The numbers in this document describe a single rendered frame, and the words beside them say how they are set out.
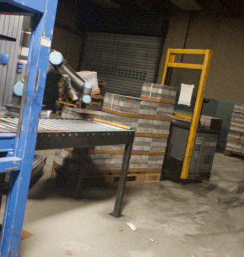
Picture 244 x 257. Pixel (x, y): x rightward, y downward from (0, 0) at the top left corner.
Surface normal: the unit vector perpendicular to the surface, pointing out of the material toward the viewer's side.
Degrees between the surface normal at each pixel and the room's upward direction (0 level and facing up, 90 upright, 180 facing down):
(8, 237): 90
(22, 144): 90
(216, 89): 90
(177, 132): 90
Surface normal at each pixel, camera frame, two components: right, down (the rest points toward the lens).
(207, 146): 0.62, 0.19
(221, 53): -0.55, -0.01
